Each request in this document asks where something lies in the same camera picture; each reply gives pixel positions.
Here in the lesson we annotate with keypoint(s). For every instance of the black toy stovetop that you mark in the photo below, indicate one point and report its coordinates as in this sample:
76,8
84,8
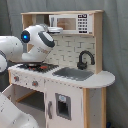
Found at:
43,68

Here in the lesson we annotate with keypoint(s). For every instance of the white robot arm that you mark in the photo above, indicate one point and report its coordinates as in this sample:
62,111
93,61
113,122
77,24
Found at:
33,47

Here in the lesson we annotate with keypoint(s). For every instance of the right red stove knob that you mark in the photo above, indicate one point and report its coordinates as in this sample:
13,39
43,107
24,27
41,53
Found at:
35,84

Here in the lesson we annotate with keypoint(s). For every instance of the white toy microwave door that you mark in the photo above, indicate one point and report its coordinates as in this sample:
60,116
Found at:
73,23

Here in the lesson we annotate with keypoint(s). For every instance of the wooden toy kitchen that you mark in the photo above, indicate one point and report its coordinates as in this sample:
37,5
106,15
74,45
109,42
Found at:
80,51

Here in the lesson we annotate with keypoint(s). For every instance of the left red stove knob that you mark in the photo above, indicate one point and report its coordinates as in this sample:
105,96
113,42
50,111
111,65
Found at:
16,78

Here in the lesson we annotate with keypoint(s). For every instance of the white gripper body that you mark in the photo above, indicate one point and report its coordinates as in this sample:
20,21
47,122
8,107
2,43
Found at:
54,30

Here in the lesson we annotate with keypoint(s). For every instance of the white oven door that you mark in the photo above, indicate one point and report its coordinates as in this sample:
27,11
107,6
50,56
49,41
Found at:
9,93

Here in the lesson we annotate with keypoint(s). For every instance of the red stove knob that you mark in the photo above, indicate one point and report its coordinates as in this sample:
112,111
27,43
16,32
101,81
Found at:
16,78
35,84

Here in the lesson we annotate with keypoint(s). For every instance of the grey toy sink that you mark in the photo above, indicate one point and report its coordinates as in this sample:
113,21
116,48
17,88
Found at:
73,74

